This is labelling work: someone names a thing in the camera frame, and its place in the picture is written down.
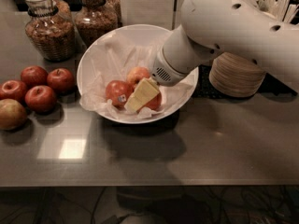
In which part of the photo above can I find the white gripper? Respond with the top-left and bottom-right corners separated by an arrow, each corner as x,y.
124,48 -> 189,113

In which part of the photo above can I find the red-yellow apple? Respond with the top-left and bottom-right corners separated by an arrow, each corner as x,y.
126,66 -> 150,89
138,93 -> 162,112

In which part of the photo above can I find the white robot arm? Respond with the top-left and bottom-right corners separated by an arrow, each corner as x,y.
149,0 -> 299,91

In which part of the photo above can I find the red apple with sticker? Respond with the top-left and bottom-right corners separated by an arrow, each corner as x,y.
106,80 -> 134,108

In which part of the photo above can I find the white bowl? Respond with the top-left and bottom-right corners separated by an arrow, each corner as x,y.
76,23 -> 200,125

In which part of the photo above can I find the red apple back right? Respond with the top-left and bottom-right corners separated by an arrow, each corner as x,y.
47,68 -> 75,94

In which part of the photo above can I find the red apple front middle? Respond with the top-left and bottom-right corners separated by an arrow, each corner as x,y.
25,85 -> 57,113

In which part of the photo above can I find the red apple back left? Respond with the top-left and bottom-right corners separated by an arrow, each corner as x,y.
21,65 -> 48,88

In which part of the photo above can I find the greenish-red apple front left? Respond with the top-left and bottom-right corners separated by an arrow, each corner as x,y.
0,99 -> 27,131

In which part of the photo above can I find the red apple far left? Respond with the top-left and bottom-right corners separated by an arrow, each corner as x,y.
0,80 -> 28,103

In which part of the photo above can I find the white paper liner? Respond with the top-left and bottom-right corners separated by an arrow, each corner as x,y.
79,29 -> 194,120

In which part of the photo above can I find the white box back left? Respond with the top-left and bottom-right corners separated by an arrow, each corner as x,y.
121,0 -> 174,30

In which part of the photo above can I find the stack of paper bowls front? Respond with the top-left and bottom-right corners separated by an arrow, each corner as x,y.
208,52 -> 266,98

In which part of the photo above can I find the glass jar of granola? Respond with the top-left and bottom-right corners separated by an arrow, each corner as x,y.
24,0 -> 75,62

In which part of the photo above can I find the white plastic cutlery bundle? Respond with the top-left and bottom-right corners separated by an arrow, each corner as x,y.
251,0 -> 299,23

